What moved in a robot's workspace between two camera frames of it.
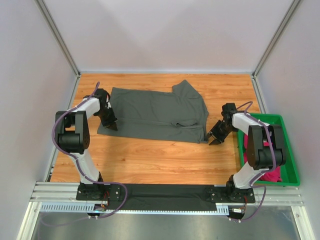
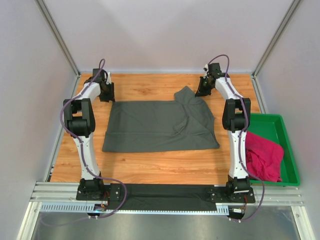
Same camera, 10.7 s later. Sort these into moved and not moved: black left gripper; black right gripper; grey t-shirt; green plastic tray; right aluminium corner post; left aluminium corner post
Moved: black left gripper; grey t-shirt; black right gripper
Not moved: right aluminium corner post; green plastic tray; left aluminium corner post
